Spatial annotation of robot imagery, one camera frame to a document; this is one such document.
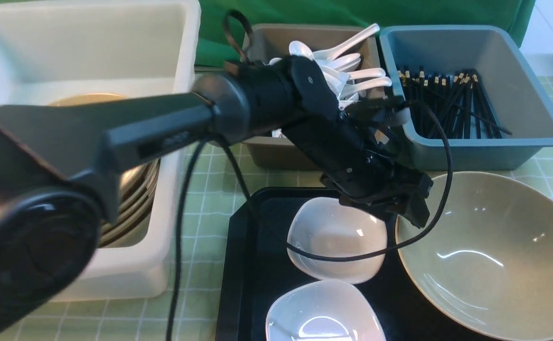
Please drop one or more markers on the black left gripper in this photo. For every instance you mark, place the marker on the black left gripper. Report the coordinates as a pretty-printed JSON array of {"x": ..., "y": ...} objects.
[{"x": 359, "y": 169}]

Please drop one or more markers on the white square sauce dish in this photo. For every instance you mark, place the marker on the white square sauce dish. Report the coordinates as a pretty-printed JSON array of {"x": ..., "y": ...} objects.
[{"x": 323, "y": 227}]

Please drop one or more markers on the beige noodle bowl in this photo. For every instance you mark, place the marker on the beige noodle bowl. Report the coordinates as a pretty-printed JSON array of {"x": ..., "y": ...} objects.
[{"x": 488, "y": 262}]

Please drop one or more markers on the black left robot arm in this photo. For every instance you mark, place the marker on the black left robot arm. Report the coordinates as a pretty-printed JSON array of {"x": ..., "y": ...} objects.
[{"x": 60, "y": 167}]

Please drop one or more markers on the pile of white soup spoons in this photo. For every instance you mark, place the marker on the pile of white soup spoons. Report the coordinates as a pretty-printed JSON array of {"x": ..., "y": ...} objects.
[{"x": 361, "y": 61}]

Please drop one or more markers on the bundle of black chopsticks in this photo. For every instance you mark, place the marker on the bundle of black chopsticks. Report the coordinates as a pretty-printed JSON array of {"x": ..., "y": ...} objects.
[{"x": 459, "y": 101}]

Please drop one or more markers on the brown spoon bin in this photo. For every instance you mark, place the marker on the brown spoon bin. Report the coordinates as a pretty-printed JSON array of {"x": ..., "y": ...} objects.
[{"x": 276, "y": 151}]

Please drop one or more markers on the black serving tray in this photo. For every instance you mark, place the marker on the black serving tray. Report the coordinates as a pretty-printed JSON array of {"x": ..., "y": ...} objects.
[{"x": 258, "y": 270}]

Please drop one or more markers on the green backdrop cloth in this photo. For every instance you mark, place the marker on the green backdrop cloth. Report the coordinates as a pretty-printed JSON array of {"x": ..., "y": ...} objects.
[{"x": 509, "y": 15}]

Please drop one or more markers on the blue chopstick bin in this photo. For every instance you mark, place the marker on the blue chopstick bin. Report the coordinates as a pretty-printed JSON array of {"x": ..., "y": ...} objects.
[{"x": 515, "y": 95}]

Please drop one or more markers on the large white plastic bin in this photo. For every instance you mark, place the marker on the large white plastic bin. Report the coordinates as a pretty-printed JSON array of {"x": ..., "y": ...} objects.
[{"x": 56, "y": 49}]

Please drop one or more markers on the long-handled white spoon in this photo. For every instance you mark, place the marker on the long-handled white spoon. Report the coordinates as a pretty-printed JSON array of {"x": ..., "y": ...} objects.
[{"x": 331, "y": 54}]

